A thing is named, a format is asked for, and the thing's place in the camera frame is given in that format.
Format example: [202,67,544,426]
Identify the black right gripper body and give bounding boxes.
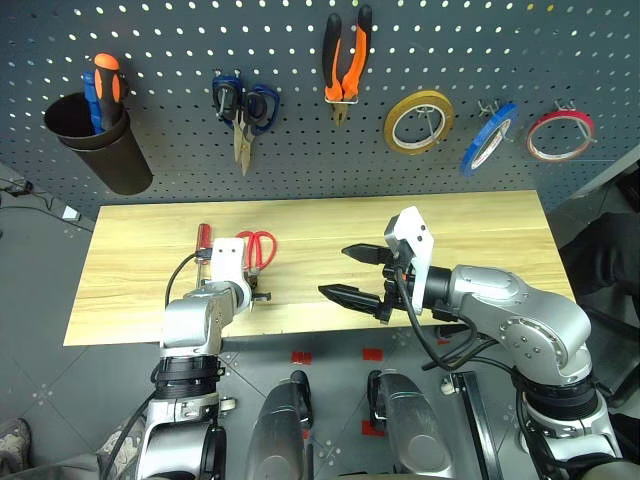
[377,246,420,327]

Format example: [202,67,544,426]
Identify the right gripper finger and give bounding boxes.
[340,243,390,267]
[317,282,385,318]

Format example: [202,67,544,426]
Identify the dark grey perforated pegboard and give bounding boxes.
[0,0,640,214]

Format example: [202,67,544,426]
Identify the yellow tape roll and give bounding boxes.
[383,89,457,156]

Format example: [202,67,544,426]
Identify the blue tape roll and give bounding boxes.
[459,102,520,179]

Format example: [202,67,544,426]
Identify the red tape roll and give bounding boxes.
[525,110,597,163]

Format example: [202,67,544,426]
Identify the silver rounded robot shell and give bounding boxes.
[366,369,457,480]
[246,369,315,480]

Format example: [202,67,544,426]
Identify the black metal stand bar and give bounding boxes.
[439,371,505,480]

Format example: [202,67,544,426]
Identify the black cup holder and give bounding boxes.
[43,91,155,197]

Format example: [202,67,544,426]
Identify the metal scissors peg hook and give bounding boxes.
[213,69,244,120]

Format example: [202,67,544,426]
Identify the orange black pliers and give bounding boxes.
[321,4,374,129]

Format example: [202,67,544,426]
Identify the camouflage trouser leg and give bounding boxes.
[96,418,152,480]

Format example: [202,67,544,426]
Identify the person in black clothing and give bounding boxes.
[558,164,640,299]

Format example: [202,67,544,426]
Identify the camouflage shoe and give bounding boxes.
[0,416,33,474]

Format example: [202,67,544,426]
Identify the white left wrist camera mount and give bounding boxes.
[209,237,248,287]

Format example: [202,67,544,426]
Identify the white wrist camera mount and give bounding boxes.
[209,237,248,287]
[383,205,436,316]

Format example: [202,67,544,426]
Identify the red handled scissors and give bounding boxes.
[234,229,278,278]

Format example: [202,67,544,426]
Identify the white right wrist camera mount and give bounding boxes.
[383,205,436,316]

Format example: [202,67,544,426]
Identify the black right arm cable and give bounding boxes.
[393,268,502,372]

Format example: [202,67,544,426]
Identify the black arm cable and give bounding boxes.
[393,268,502,372]
[164,252,213,307]

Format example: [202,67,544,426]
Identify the red handled screwdriver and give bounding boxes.
[195,223,212,290]

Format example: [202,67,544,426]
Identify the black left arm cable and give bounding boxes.
[164,252,213,307]

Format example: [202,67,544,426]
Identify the blue handled scissors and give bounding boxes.
[211,72,281,178]

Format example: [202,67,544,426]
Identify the thin black floor cable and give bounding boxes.
[0,176,97,233]

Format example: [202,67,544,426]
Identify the blue handled screwdriver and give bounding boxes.
[81,70,105,136]

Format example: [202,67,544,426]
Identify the orange black handled screwdriver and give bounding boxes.
[93,52,124,134]

